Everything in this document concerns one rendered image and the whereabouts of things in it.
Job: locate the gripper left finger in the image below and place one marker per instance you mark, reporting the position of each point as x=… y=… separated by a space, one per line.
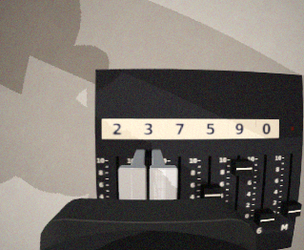
x=133 y=180

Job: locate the black lighting desk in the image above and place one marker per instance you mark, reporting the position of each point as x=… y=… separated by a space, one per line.
x=213 y=126

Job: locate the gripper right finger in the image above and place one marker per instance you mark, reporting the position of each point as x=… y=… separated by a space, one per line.
x=162 y=178

